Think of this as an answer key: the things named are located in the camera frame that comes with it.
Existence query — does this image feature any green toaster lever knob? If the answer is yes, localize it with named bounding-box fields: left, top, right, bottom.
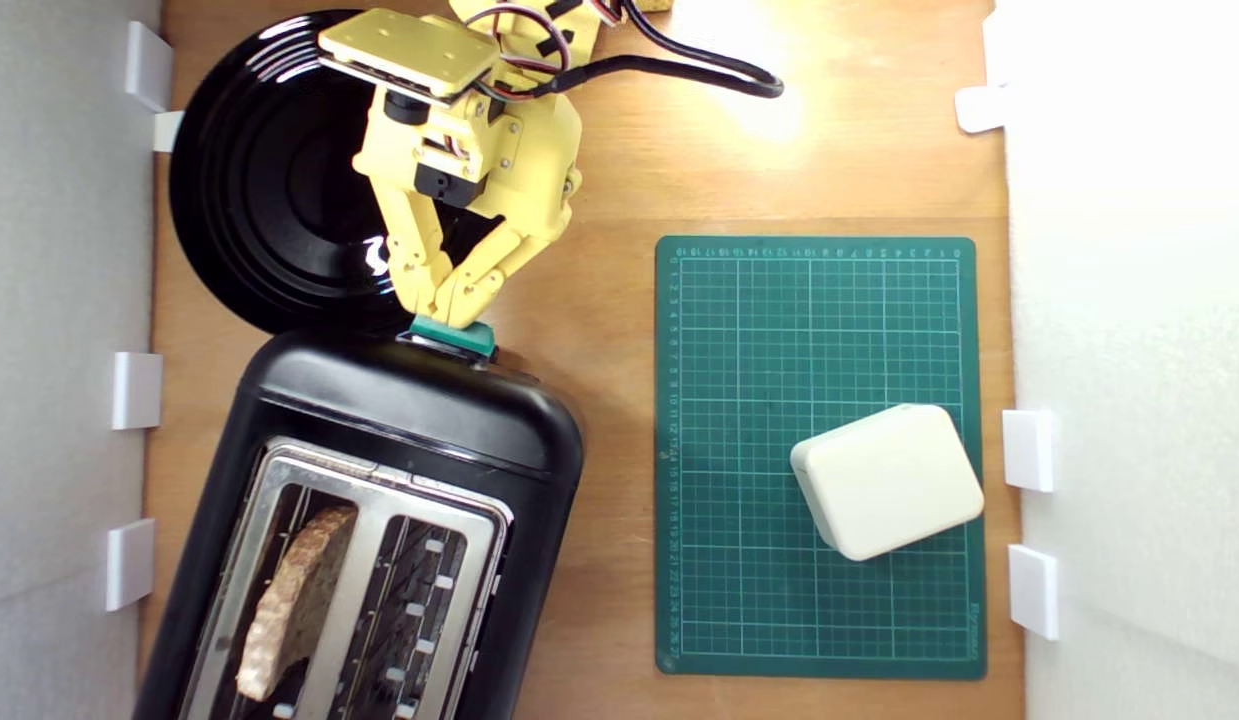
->
left=409, top=315, right=497, bottom=363

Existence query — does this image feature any black two-slot toaster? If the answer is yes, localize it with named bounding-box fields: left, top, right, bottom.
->
left=131, top=330, right=587, bottom=720

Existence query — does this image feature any black round plate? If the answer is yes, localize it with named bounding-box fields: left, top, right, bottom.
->
left=169, top=8, right=510, bottom=336

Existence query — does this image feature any green cutting mat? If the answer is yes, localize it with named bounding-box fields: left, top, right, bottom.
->
left=654, top=236, right=988, bottom=681

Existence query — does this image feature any brown bread slice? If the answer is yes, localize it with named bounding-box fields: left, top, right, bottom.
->
left=236, top=505, right=360, bottom=701

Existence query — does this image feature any white rounded block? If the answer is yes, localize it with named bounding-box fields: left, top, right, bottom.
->
left=789, top=403, right=986, bottom=563

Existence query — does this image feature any yellow camera mount plate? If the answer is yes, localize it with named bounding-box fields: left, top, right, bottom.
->
left=317, top=8, right=502, bottom=103

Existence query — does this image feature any black cable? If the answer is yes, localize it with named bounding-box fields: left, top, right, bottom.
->
left=474, top=0, right=786, bottom=101

